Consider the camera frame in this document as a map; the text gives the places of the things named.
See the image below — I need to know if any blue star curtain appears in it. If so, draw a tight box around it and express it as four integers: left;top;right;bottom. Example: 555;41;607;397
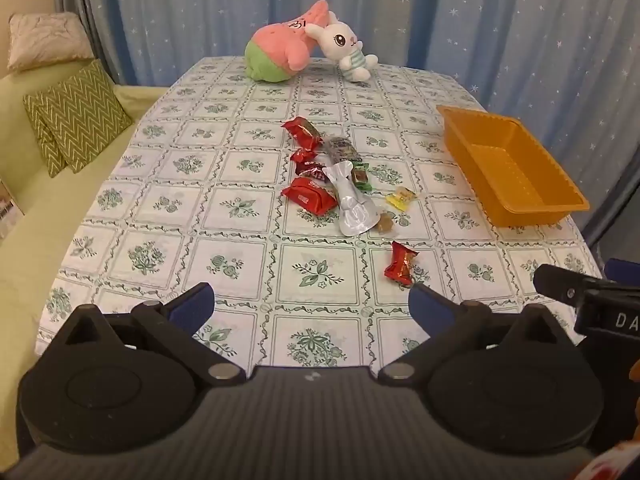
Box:
52;0;640;281

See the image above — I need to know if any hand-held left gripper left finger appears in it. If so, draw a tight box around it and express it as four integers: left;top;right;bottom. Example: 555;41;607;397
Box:
37;282;246;386

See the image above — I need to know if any red twist-wrapped candy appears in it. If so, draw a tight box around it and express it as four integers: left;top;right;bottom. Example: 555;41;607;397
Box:
384;241;420;286

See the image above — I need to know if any green zigzag cushion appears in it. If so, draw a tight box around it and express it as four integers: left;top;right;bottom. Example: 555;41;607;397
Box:
22;92;68;178
37;58;133;174

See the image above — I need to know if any printed booklet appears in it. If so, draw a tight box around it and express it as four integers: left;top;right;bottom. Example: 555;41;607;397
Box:
0;177;26;241

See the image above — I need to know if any green brown candy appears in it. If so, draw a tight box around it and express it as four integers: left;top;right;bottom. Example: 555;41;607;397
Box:
350;162;375;192

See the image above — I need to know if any person's red printed clothing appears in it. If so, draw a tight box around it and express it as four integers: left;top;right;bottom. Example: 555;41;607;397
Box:
570;440;640;480

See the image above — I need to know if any pink green plush toy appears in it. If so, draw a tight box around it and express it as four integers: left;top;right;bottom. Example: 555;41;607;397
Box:
245;1;331;83

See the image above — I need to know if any white rabbit plush toy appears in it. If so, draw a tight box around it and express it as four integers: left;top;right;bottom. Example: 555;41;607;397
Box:
305;11;379;82

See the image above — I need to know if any yellow green snack packet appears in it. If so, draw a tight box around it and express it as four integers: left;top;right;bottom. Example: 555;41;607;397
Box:
386;186;418;209

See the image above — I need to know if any dark patterned snack packet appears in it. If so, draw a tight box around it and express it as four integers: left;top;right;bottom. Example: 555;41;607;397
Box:
320;136;363;166

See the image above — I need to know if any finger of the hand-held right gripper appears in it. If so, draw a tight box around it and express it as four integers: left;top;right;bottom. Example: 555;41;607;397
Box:
532;262;640;337
605;258;640;286

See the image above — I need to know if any green sofa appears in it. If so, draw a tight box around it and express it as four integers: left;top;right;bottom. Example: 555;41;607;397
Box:
0;57;171;461

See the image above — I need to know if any silver foil snack packet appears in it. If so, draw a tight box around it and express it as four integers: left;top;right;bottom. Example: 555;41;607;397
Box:
322;161;378;237

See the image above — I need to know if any orange plastic tray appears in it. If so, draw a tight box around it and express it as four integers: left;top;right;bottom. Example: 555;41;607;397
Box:
436;105;591;228

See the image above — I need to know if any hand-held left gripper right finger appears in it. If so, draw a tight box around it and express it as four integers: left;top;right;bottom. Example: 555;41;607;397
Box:
377;284;583;386

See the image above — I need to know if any beige pillow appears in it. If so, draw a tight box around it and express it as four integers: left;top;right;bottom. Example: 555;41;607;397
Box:
7;12;96;72

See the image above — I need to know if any grey lace-trimmed curtain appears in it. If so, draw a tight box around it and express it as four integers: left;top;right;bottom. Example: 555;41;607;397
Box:
575;125;640;266

